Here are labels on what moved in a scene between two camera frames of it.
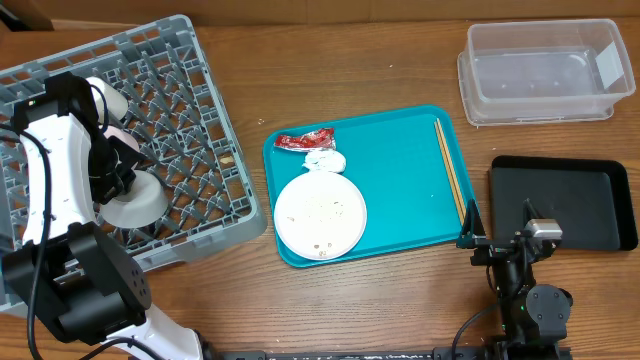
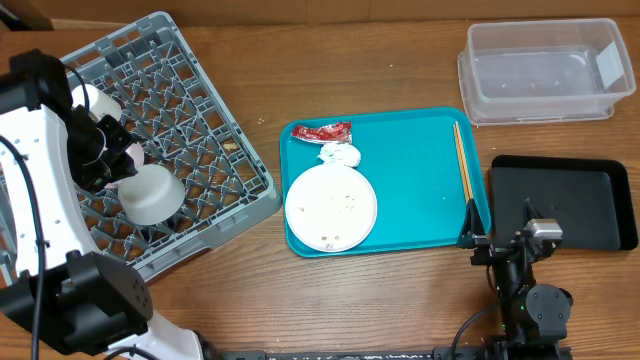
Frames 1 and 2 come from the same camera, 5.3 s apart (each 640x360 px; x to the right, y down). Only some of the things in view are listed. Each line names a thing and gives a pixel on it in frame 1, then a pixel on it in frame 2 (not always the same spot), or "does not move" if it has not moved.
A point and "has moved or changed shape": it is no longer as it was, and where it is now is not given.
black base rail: x=437 y=354 does not move
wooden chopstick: x=454 y=176 → x=464 y=160
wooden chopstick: x=459 y=207 → x=460 y=162
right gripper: x=473 y=236 does not move
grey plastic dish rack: x=186 y=132 has moved or changed shape
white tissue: x=325 y=160 → x=336 y=153
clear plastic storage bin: x=542 y=71 does not move
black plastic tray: x=589 y=197 does not move
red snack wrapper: x=321 y=139 → x=339 y=132
